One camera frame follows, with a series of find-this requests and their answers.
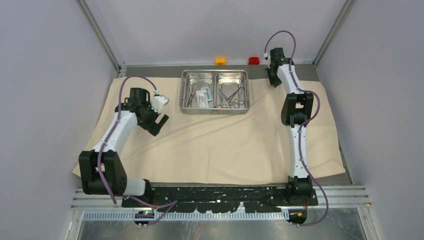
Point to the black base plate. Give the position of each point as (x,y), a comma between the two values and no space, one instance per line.
(227,199)

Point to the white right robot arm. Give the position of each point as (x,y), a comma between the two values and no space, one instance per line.
(295,114)

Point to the yellow block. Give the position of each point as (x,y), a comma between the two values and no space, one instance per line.
(220,61)

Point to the green white sterile packet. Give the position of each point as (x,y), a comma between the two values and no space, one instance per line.
(204,97)

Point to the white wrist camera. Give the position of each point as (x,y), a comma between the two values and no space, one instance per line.
(158,102)
(266,56)

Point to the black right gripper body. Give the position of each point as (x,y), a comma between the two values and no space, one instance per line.
(274,79)

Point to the steel mesh instrument tray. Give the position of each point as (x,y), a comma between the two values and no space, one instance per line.
(228,79)

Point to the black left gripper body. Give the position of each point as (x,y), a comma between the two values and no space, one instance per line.
(149,122)

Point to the cream cloth wrap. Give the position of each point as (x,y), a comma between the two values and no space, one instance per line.
(247,149)

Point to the steel forceps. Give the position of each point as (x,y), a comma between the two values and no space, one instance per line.
(195,86)

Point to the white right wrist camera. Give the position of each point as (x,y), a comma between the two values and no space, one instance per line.
(266,56)

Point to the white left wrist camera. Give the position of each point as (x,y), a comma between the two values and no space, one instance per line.
(158,102)

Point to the steel scissors pile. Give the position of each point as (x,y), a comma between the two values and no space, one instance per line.
(235,100)

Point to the red block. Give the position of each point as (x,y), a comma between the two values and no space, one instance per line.
(254,60)

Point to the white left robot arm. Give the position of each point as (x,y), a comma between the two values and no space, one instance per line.
(101,169)

